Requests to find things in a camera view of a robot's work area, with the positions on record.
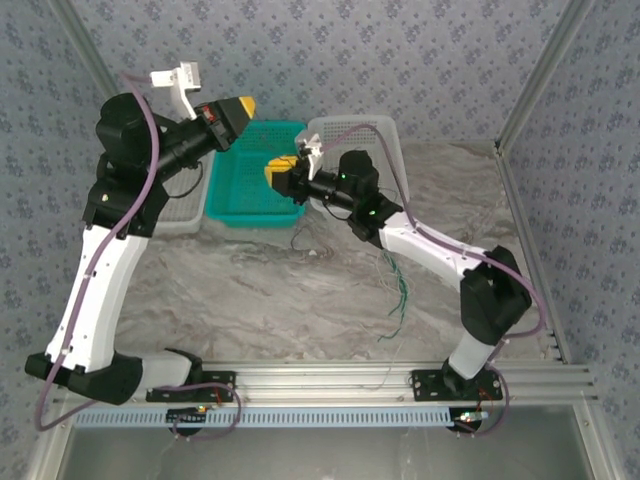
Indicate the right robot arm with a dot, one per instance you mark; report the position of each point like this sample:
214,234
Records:
440,250

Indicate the aluminium frame side rail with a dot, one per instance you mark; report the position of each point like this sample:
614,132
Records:
530,240

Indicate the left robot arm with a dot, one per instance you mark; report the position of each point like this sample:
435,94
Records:
100,300

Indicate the teal perforated plastic basket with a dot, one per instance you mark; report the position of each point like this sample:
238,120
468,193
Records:
240,200

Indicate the aluminium frame corner post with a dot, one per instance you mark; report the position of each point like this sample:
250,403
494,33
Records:
82,40
545,70

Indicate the white perforated plastic basket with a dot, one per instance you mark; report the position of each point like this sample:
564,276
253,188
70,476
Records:
385,125
187,212

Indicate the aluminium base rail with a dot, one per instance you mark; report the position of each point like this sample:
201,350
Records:
320,380

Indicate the small circuit board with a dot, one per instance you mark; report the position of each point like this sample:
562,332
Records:
185,416
470,416

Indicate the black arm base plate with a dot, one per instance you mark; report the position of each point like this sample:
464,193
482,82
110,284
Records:
425,385
220,381

